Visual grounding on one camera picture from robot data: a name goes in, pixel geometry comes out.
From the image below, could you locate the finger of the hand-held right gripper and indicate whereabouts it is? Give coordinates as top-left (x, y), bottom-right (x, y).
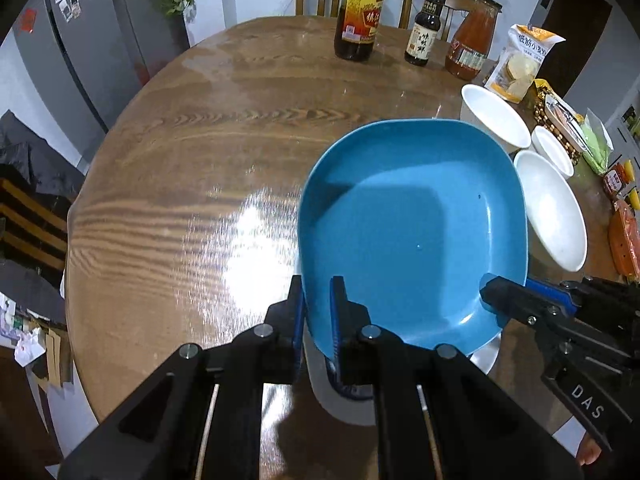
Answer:
top-left (479, 273), bottom-right (640, 378)
top-left (525, 275), bottom-right (640, 328)

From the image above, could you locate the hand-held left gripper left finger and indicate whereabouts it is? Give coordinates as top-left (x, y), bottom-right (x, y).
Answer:
top-left (57, 275), bottom-right (306, 480)

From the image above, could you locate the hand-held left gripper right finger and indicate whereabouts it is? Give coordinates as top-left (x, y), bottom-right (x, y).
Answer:
top-left (329, 275), bottom-right (584, 480)

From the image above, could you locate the white square plate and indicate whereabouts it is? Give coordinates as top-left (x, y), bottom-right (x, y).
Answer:
top-left (295, 257), bottom-right (502, 427)

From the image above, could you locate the wide white bowl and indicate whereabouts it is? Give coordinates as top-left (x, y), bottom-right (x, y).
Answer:
top-left (513, 150), bottom-right (588, 273)

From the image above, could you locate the blue square plate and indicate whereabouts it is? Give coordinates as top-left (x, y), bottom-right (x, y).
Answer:
top-left (297, 118), bottom-right (529, 359)

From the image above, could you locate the small white bowl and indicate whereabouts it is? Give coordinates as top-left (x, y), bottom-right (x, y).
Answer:
top-left (531, 125), bottom-right (575, 179)

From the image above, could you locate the deep white bowl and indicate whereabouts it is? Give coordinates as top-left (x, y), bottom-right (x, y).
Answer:
top-left (460, 84), bottom-right (532, 155)

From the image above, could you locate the person's right hand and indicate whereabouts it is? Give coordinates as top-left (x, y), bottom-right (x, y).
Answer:
top-left (575, 436), bottom-right (604, 466)

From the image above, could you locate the blue patterned dish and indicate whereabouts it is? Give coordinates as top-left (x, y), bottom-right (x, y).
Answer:
top-left (326, 357), bottom-right (375, 402)

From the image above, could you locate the orange plastic colander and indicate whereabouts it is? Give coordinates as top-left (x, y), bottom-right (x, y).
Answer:
top-left (608, 199), bottom-right (640, 282)

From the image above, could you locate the red chili sauce jar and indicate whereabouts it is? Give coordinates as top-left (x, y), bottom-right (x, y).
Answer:
top-left (602, 162), bottom-right (632, 200)

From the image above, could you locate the green plastic bag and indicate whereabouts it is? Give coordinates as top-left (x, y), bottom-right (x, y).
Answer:
top-left (581, 109), bottom-right (615, 176)

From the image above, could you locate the white rectangular dish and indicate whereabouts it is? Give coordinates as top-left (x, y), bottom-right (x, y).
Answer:
top-left (545, 92), bottom-right (590, 154)

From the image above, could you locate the wooden beaded trivet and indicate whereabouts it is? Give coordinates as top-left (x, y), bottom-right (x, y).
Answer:
top-left (533, 91), bottom-right (581, 163)

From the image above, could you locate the white cabinet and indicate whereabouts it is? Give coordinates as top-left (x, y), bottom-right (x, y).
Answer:
top-left (604, 104), bottom-right (640, 162)

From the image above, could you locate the yellow snack bag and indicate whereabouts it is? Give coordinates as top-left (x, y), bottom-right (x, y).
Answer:
top-left (532, 78), bottom-right (557, 107)

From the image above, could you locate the white and yellow flour bag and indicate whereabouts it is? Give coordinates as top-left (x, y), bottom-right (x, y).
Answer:
top-left (484, 23), bottom-right (567, 105)

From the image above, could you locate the red sauce glass bottle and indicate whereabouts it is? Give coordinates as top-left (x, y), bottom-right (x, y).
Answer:
top-left (444, 0), bottom-right (502, 81)

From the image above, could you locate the dark wooden door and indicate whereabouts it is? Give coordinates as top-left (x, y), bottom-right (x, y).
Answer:
top-left (541, 0), bottom-right (614, 97)

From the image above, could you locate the crumpled paper clutter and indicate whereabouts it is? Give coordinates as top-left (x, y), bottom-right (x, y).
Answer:
top-left (0, 292), bottom-right (73, 393)

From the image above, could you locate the small dark sauce bottle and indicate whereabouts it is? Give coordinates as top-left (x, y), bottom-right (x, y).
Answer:
top-left (404, 0), bottom-right (447, 67)

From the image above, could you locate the dark wooden bench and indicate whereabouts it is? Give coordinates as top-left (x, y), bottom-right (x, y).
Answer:
top-left (0, 177), bottom-right (69, 272)

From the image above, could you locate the large dark vinegar bottle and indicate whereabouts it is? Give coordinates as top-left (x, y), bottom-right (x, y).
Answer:
top-left (333, 0), bottom-right (390, 63)

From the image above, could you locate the black cloth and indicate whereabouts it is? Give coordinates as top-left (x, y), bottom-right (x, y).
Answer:
top-left (0, 109), bottom-right (87, 198)

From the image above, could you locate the grey refrigerator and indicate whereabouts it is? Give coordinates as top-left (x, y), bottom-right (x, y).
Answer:
top-left (14, 0), bottom-right (192, 137)

